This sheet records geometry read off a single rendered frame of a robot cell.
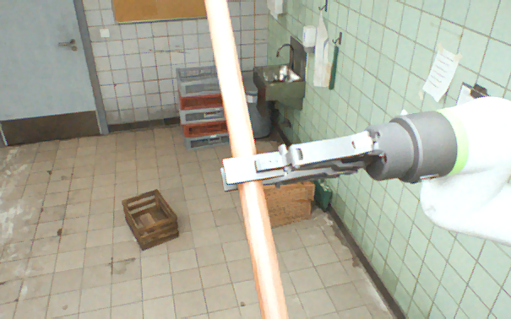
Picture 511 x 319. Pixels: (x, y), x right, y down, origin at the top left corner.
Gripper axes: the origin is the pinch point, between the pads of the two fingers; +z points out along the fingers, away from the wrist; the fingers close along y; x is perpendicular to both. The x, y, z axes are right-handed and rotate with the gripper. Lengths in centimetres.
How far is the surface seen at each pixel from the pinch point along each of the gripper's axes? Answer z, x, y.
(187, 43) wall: -28, 230, 341
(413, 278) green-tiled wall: -117, -32, 182
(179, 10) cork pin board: -23, 252, 314
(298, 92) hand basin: -110, 132, 275
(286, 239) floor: -70, 9, 270
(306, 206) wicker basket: -91, 31, 269
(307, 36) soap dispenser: -108, 154, 224
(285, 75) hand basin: -109, 161, 299
